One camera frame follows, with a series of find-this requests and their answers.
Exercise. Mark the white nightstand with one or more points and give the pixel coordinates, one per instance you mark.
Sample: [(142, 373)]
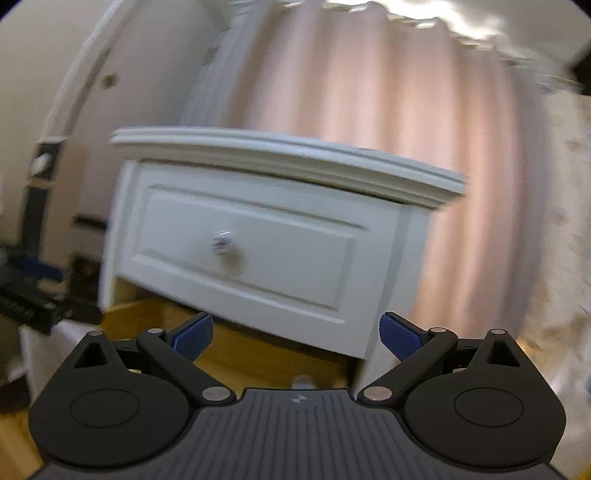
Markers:
[(286, 159)]

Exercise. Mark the round silver drawer knob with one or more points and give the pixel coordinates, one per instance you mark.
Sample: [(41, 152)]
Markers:
[(220, 242)]

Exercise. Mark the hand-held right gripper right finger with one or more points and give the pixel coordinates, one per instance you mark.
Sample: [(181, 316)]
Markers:
[(398, 339)]

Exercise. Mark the pink curtain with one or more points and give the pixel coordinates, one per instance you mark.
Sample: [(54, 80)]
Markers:
[(397, 106)]

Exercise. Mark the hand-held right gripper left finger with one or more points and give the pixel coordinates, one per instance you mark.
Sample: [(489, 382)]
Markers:
[(196, 333)]

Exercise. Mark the floral bedding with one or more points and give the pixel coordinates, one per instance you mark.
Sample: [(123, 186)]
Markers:
[(565, 221)]

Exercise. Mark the white door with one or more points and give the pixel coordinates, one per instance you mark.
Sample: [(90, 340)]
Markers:
[(147, 74)]

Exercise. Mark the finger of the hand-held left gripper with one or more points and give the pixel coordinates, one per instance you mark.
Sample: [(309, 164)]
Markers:
[(41, 270)]

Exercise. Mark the white drawer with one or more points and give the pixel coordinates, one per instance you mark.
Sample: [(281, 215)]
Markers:
[(286, 258)]

